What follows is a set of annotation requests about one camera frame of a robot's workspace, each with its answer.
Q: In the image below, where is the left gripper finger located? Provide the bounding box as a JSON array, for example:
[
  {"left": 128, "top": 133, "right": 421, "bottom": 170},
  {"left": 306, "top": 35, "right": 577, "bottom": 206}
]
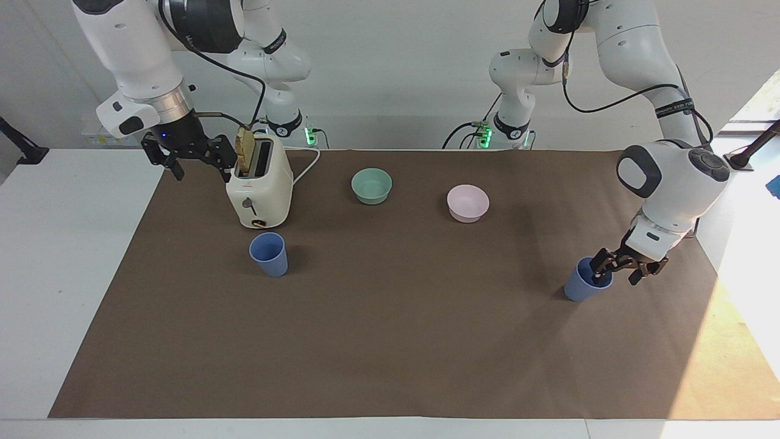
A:
[
  {"left": 627, "top": 259, "right": 670, "bottom": 287},
  {"left": 589, "top": 246, "right": 620, "bottom": 287}
]

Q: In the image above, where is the black cable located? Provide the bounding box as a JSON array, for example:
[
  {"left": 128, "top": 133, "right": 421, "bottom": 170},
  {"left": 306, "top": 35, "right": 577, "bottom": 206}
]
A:
[
  {"left": 442, "top": 91, "right": 504, "bottom": 151},
  {"left": 560, "top": 34, "right": 715, "bottom": 239},
  {"left": 158, "top": 0, "right": 268, "bottom": 132}
]

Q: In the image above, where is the black stand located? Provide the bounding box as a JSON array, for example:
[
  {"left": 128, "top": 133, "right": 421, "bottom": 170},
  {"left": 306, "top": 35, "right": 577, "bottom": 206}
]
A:
[
  {"left": 0, "top": 115, "right": 50, "bottom": 166},
  {"left": 723, "top": 118, "right": 780, "bottom": 172}
]

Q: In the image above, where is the blue cup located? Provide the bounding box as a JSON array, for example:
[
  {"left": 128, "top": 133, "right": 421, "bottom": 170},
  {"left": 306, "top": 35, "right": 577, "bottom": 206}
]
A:
[
  {"left": 562, "top": 256, "right": 614, "bottom": 303},
  {"left": 249, "top": 231, "right": 289, "bottom": 279}
]

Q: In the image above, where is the green bowl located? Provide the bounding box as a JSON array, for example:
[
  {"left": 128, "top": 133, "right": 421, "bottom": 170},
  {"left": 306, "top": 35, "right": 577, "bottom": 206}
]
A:
[{"left": 350, "top": 168, "right": 394, "bottom": 206}]

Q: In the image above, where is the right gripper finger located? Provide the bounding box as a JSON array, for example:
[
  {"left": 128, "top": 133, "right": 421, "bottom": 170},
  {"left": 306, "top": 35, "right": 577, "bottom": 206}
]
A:
[
  {"left": 194, "top": 135, "right": 239, "bottom": 184},
  {"left": 141, "top": 134, "right": 186, "bottom": 182}
]

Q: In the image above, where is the toast slice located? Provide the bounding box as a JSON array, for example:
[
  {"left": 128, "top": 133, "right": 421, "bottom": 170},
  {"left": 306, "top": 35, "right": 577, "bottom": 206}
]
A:
[{"left": 235, "top": 126, "right": 257, "bottom": 178}]

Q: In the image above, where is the white power cord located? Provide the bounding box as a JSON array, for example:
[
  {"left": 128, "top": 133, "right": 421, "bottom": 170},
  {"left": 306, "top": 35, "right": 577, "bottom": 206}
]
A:
[{"left": 284, "top": 145, "right": 322, "bottom": 187}]

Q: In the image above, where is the white toaster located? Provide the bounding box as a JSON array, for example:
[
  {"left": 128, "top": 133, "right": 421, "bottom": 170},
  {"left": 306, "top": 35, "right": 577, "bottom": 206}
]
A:
[{"left": 225, "top": 135, "right": 295, "bottom": 230}]

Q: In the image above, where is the pink bowl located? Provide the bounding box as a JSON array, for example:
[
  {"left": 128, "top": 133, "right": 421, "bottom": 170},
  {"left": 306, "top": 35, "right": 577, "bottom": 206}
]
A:
[{"left": 446, "top": 184, "right": 491, "bottom": 224}]

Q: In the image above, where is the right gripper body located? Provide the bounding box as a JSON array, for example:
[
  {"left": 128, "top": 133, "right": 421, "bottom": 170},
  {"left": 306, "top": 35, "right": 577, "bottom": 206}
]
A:
[{"left": 150, "top": 109, "right": 211, "bottom": 159}]

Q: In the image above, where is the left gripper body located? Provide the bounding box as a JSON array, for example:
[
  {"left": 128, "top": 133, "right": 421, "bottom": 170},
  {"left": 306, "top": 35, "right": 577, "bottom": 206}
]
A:
[{"left": 616, "top": 246, "right": 656, "bottom": 269}]

